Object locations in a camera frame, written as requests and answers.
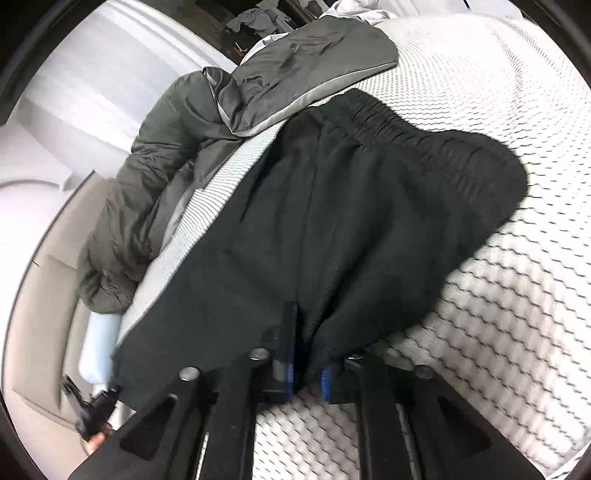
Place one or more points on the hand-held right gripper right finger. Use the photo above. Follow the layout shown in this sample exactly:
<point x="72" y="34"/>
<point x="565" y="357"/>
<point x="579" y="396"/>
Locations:
<point x="328" y="384"/>

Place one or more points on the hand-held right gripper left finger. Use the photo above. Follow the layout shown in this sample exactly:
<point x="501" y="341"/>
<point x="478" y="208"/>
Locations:
<point x="289" y="355"/>

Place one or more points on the black pants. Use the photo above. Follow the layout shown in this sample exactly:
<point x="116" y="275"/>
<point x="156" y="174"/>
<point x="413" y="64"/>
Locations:
<point x="346" y="207"/>

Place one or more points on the person's left hand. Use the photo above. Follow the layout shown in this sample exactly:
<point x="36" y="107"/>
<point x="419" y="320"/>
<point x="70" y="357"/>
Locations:
<point x="99" y="438"/>

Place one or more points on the light blue pillow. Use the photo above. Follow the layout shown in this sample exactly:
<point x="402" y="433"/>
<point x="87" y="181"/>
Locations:
<point x="94" y="346"/>

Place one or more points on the grey duvet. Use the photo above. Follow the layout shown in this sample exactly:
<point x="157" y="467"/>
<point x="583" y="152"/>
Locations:
<point x="138" y="184"/>

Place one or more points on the white honeycomb mattress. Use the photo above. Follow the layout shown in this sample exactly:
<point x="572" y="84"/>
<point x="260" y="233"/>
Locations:
<point x="485" y="92"/>

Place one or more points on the pile of grey clothes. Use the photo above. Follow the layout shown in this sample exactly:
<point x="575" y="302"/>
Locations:
<point x="258" y="18"/>

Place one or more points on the light grey cloth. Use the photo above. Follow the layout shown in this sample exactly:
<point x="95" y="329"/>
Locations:
<point x="364" y="11"/>

